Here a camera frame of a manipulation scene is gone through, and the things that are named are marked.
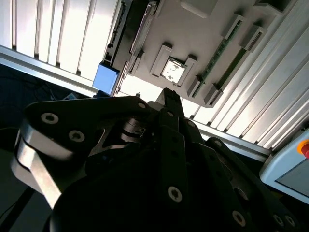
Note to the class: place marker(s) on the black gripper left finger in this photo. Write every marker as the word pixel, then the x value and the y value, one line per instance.
pixel 96 113

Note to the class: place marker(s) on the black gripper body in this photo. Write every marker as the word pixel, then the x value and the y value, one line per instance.
pixel 116 198

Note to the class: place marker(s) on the hard disk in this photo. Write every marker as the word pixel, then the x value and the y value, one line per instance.
pixel 105 77

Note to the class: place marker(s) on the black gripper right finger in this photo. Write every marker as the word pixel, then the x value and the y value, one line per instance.
pixel 217 174

